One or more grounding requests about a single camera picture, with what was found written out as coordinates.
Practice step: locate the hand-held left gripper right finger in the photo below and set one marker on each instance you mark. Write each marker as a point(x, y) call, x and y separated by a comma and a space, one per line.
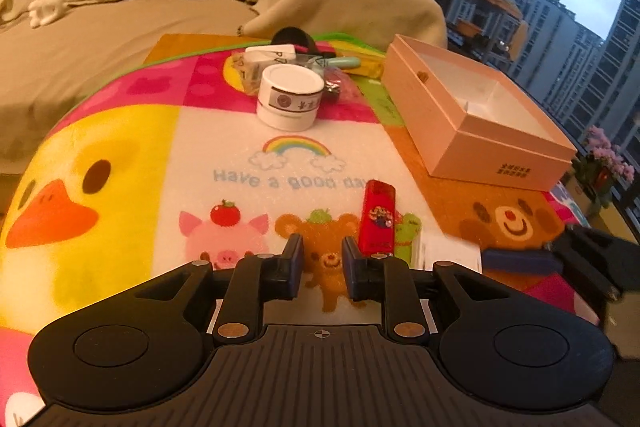
point(350, 274)

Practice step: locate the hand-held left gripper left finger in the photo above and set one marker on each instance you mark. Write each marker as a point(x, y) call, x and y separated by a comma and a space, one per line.
point(295, 266)

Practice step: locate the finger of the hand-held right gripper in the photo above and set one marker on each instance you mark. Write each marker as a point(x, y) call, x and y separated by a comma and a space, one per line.
point(520, 261)

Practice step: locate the red lighter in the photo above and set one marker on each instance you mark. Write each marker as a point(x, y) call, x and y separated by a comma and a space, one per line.
point(376, 217)

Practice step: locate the pink cardboard box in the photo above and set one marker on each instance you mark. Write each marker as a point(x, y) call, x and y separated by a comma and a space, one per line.
point(500, 157)

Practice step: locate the white round jar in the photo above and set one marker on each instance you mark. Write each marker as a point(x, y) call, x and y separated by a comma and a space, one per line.
point(290, 92)

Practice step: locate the clear plastic bag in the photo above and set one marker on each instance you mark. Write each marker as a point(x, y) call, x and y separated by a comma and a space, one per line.
point(337, 84)

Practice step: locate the teal plastic tool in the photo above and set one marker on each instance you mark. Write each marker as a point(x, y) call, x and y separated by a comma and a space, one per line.
point(345, 63)

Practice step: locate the white power adapter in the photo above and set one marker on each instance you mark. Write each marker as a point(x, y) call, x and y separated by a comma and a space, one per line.
point(265, 54)

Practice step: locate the black hair dryer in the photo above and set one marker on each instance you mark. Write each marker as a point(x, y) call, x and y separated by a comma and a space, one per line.
point(295, 36)

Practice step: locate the white paper sheet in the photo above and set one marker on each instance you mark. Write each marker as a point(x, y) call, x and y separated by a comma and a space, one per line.
point(450, 257)

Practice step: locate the potted purple flowers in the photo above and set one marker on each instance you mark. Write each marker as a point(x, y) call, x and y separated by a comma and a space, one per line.
point(602, 157)

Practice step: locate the colourful printed blanket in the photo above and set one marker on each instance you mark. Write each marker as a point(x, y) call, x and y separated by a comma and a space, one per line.
point(200, 142)

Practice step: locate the white plush toy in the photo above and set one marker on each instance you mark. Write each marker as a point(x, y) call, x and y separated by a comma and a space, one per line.
point(47, 9)

